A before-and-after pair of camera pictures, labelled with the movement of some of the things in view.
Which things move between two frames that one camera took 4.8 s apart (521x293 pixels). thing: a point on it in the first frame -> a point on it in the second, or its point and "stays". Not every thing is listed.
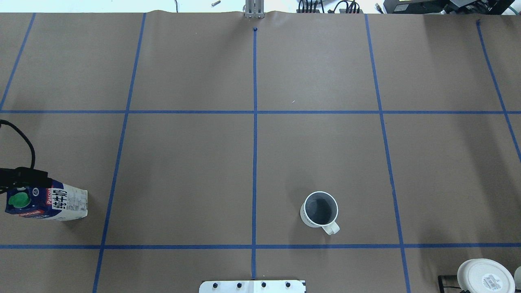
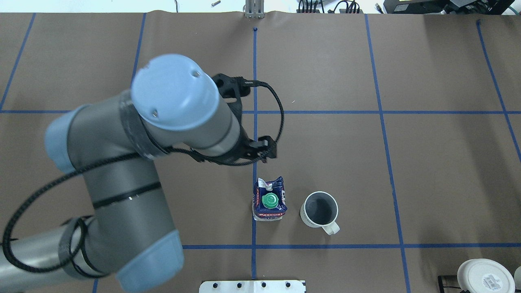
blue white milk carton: [59, 202] -> [269, 202]
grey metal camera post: [255, 9] stays
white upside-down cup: [483, 275] stays
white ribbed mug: [320, 210] stays
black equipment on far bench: [449, 7] stays
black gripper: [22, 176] -> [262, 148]
